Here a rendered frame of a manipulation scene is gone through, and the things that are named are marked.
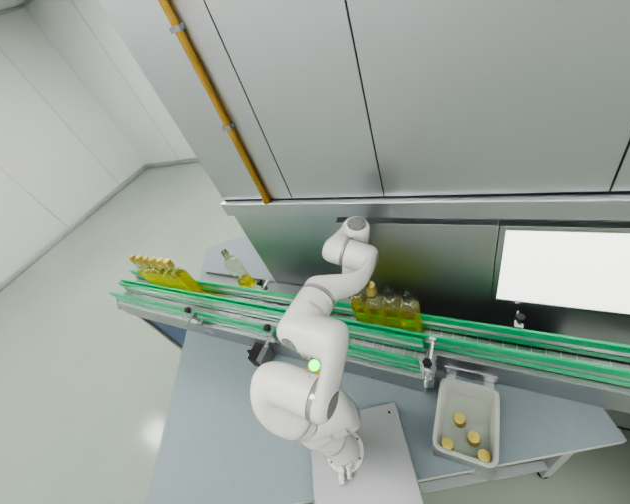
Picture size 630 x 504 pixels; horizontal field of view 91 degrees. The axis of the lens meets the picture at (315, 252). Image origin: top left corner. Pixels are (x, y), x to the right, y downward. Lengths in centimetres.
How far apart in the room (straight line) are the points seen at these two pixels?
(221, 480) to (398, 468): 65
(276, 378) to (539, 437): 88
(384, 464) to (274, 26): 122
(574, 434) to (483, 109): 97
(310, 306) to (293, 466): 79
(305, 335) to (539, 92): 64
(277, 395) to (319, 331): 15
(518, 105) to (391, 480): 103
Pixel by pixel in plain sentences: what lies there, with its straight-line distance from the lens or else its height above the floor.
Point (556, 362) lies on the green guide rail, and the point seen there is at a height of 95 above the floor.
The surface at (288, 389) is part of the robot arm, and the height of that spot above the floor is 141.
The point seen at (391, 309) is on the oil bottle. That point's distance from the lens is 107.
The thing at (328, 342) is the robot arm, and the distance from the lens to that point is 59.
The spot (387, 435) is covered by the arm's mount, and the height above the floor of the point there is 81.
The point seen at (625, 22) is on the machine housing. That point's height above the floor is 173.
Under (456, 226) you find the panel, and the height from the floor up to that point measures 131.
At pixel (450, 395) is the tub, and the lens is 126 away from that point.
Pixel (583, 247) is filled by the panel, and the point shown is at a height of 125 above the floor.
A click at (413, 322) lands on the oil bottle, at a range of 110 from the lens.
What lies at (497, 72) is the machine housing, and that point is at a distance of 77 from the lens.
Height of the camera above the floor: 196
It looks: 42 degrees down
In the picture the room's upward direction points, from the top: 24 degrees counter-clockwise
